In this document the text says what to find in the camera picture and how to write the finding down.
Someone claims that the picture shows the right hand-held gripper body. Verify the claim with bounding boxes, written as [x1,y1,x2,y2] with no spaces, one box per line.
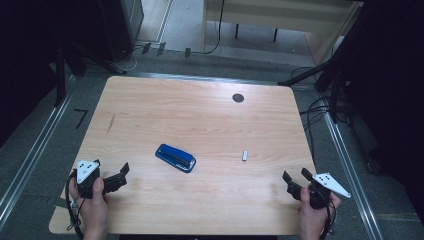
[307,172,352,211]

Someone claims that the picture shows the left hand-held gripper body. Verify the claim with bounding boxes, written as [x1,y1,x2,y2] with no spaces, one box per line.
[76,159,105,200]

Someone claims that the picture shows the blue stapler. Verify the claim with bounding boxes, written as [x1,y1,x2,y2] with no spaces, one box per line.
[154,143,198,174]

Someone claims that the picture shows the person's right hand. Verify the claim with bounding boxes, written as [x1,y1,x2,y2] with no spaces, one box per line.
[297,186,342,235]

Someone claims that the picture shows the person's left hand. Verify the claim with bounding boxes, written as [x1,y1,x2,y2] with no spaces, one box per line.
[68,176,110,235]

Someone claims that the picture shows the grey tape piece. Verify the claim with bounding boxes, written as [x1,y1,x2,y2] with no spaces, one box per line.
[45,195,68,210]

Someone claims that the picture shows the black stand legs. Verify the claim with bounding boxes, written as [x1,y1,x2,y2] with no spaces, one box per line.
[54,39,128,108]

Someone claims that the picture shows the black cabinet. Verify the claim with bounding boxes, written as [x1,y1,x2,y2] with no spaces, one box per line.
[99,0,145,63]

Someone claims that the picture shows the light wooden bench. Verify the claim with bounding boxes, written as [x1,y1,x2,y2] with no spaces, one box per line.
[201,0,365,66]

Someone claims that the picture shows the metal floor rail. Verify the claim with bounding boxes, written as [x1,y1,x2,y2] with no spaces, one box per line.
[322,111,385,240]
[0,75,78,222]

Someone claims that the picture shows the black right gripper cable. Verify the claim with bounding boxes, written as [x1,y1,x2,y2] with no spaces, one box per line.
[319,199,338,240]

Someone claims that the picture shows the black floor cables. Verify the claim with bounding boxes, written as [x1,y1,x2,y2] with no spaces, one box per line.
[289,65,352,162]

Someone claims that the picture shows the black stand with cables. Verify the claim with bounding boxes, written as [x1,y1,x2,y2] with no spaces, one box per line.
[277,49,348,125]

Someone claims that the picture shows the white floor cable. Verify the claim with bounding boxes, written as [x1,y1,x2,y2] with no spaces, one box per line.
[122,44,148,73]

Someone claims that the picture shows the black hanging cable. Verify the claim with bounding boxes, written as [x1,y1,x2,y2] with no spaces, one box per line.
[191,0,227,56]

